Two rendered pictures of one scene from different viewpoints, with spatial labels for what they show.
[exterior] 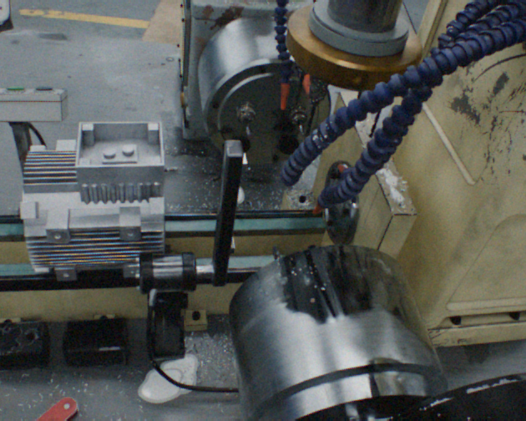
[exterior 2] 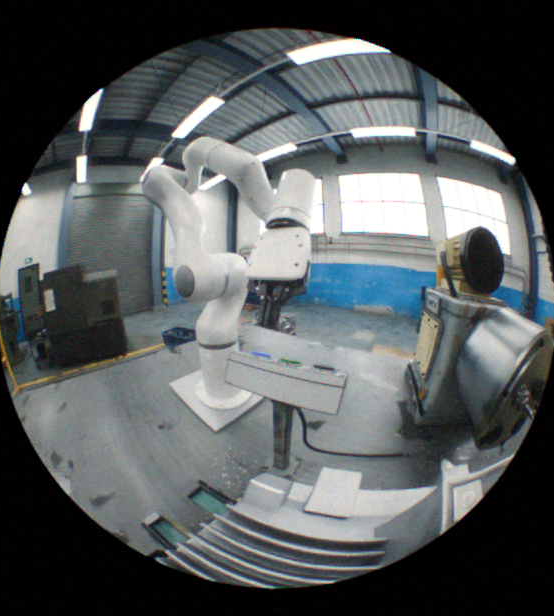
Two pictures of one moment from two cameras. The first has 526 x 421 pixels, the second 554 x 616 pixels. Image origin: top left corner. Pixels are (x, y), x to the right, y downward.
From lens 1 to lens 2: 0.79 m
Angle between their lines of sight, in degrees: 49
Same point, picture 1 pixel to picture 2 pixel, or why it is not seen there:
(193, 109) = (433, 401)
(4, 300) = not seen: hidden behind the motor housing
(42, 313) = not seen: hidden behind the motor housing
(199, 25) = (460, 323)
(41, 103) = (315, 384)
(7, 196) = (260, 450)
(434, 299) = not seen: outside the picture
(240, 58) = (525, 334)
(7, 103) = (272, 374)
